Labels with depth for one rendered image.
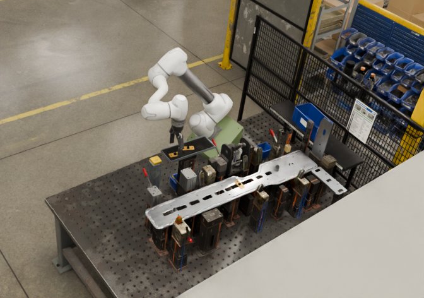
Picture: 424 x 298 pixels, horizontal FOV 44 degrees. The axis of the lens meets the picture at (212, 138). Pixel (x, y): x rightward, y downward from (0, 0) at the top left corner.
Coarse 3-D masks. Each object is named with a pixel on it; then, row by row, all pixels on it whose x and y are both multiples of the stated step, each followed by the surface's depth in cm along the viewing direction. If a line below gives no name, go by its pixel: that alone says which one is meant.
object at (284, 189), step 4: (280, 188) 371; (284, 188) 371; (280, 192) 373; (284, 192) 369; (276, 196) 377; (280, 196) 373; (284, 196) 371; (276, 200) 380; (280, 200) 375; (284, 200) 374; (276, 204) 382; (280, 204) 377; (276, 208) 383; (280, 208) 380; (272, 212) 388; (276, 212) 383; (280, 212) 383; (272, 216) 389; (276, 216) 387; (280, 216) 386; (276, 220) 386
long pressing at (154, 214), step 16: (272, 160) 392; (288, 160) 395; (304, 160) 397; (256, 176) 377; (272, 176) 378; (288, 176) 381; (192, 192) 356; (208, 192) 358; (240, 192) 362; (160, 208) 341; (192, 208) 344; (208, 208) 346; (160, 224) 330
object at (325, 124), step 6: (324, 120) 385; (324, 126) 387; (330, 126) 382; (318, 132) 395; (330, 132) 384; (318, 138) 396; (324, 138) 391; (318, 144) 398; (324, 144) 392; (312, 150) 406; (318, 150) 400; (324, 150) 394; (318, 156) 402
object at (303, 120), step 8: (304, 104) 429; (312, 104) 430; (296, 112) 425; (304, 112) 436; (312, 112) 432; (320, 112) 423; (296, 120) 427; (304, 120) 417; (312, 120) 434; (320, 120) 425; (328, 120) 416; (304, 128) 420; (312, 128) 410; (312, 136) 413; (320, 136) 414
